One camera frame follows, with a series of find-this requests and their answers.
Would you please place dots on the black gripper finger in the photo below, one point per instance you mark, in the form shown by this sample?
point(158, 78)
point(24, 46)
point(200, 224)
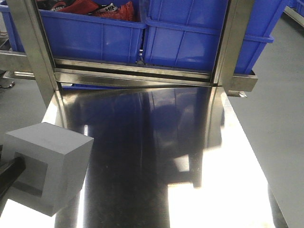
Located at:
point(9, 172)

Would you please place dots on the gray hollow cube base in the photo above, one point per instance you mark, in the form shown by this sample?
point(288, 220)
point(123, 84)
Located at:
point(56, 160)

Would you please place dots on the blue bin with shoes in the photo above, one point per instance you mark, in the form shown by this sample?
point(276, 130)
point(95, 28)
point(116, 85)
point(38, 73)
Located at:
point(90, 37)

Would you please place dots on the blue bin right of shoes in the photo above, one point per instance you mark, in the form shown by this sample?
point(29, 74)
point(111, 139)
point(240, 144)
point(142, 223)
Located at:
point(186, 33)

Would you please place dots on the red black sneakers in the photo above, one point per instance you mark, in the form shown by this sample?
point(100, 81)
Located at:
point(89, 7)

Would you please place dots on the steel rack frame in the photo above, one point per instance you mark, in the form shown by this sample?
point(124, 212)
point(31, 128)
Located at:
point(37, 62)

